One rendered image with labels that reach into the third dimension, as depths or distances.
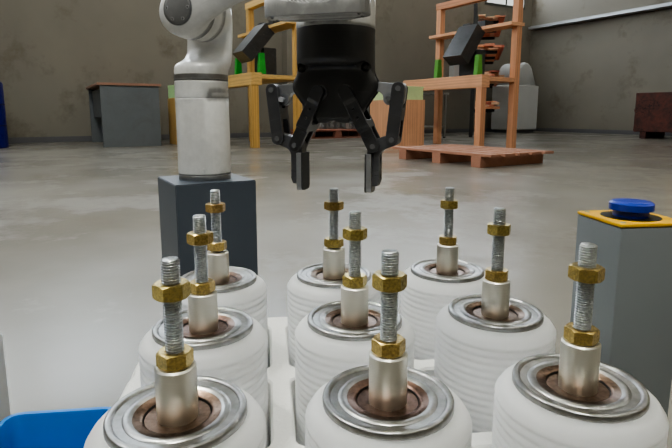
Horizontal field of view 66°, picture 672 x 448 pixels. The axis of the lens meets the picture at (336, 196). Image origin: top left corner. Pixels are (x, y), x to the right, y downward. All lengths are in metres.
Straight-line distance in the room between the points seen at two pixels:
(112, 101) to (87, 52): 1.85
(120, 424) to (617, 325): 0.44
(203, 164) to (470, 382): 0.62
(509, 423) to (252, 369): 0.18
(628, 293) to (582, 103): 12.13
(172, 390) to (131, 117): 6.86
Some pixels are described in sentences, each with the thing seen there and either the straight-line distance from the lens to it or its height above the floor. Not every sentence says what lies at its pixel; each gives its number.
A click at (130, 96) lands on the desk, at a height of 0.63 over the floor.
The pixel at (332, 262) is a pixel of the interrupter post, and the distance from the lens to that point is 0.52.
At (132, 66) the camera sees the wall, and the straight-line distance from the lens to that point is 8.88.
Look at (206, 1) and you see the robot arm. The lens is 0.90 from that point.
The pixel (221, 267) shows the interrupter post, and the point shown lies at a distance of 0.52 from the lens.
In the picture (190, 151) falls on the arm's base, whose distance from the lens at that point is 0.93.
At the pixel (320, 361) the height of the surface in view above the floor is 0.24.
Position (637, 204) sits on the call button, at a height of 0.33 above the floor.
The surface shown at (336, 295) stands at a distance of 0.50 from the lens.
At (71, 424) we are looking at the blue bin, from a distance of 0.63.
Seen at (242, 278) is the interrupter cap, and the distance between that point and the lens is 0.53.
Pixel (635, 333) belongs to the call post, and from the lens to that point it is 0.59.
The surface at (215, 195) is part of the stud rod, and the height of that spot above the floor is 0.34.
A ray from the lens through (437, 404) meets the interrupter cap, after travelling 0.32.
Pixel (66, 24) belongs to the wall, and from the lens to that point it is 8.84.
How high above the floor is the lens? 0.42
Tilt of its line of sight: 9 degrees down
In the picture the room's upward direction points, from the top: straight up
